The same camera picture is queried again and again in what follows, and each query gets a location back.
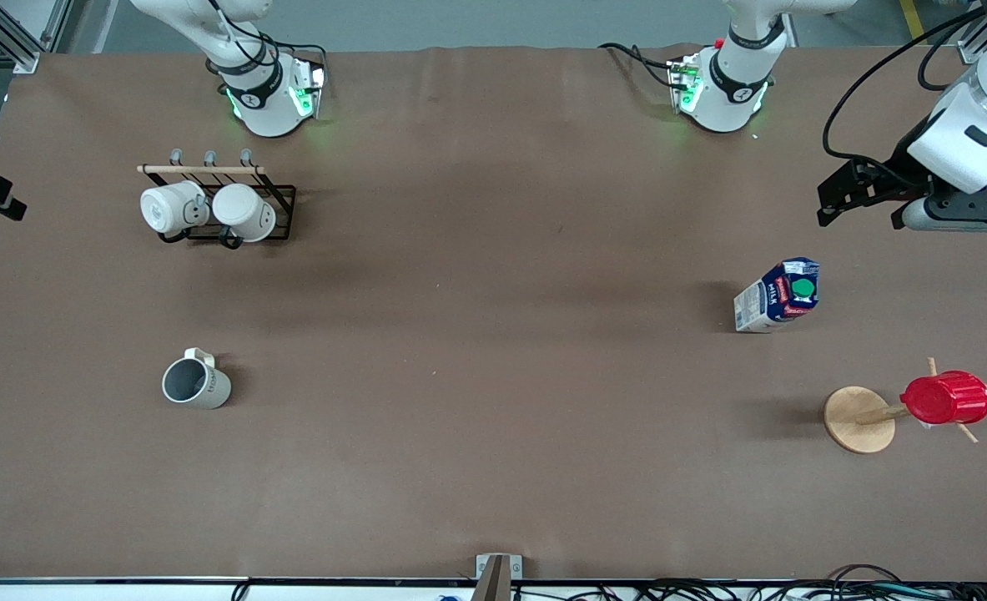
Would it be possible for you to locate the blue white milk carton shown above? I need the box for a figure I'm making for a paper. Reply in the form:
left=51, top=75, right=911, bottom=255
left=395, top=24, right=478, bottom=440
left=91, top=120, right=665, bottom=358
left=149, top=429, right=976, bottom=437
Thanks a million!
left=733, top=257, right=821, bottom=334

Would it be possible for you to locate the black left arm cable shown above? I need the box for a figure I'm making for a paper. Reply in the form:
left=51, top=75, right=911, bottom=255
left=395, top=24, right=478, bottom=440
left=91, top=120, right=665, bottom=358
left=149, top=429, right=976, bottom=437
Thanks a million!
left=822, top=7, right=987, bottom=164

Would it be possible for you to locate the plain white mug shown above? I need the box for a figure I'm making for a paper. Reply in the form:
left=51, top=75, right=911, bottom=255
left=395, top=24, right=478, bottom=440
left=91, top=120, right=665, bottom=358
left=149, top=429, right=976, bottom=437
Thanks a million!
left=212, top=184, right=277, bottom=243

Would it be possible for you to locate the red plastic cup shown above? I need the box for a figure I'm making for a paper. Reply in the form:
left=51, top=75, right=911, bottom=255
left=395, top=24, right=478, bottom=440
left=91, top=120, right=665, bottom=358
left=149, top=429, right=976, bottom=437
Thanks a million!
left=900, top=371, right=987, bottom=426

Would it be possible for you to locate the black wire mug rack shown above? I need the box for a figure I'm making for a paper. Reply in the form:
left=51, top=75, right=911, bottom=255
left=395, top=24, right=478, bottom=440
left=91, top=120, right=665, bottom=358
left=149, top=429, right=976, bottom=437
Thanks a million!
left=137, top=149, right=297, bottom=250

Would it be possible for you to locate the black cable bundle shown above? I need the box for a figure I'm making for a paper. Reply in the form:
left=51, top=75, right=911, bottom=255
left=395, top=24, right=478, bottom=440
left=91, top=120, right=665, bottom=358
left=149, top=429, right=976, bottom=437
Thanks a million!
left=510, top=565, right=987, bottom=601

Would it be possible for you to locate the white mug with face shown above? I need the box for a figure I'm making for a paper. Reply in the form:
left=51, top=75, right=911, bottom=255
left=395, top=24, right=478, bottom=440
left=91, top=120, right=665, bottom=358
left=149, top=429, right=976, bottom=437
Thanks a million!
left=140, top=181, right=209, bottom=236

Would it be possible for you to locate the wooden mug tree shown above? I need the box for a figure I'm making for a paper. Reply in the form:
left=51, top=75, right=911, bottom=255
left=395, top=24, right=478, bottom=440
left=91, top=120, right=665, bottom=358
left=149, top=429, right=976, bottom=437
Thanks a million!
left=823, top=357, right=987, bottom=455

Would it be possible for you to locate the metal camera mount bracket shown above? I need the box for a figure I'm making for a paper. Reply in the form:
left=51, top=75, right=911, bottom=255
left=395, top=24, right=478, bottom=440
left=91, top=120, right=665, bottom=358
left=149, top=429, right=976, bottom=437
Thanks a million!
left=470, top=553, right=523, bottom=601

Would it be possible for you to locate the grey white mug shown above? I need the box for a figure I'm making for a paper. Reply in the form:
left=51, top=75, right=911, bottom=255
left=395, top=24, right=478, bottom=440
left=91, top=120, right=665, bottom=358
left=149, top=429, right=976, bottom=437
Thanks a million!
left=162, top=348, right=233, bottom=410

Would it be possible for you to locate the black left base cable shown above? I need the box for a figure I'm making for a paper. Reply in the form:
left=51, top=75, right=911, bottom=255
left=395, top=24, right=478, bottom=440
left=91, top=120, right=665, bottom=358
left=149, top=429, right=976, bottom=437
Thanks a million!
left=599, top=42, right=687, bottom=89

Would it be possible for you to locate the black right base cable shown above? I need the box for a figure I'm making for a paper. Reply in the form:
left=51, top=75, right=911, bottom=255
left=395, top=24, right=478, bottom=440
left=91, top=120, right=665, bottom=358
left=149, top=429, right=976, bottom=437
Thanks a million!
left=209, top=0, right=329, bottom=76

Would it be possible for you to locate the black base cable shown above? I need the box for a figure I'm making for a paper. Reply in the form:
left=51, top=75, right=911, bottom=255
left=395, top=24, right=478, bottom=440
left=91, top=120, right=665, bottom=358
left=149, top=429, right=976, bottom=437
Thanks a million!
left=209, top=0, right=329, bottom=76
left=599, top=42, right=687, bottom=89

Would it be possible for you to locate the aluminium frame profile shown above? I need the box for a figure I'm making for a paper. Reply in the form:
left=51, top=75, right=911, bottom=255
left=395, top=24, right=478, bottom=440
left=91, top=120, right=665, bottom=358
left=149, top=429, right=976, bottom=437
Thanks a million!
left=956, top=0, right=987, bottom=64
left=0, top=0, right=73, bottom=74

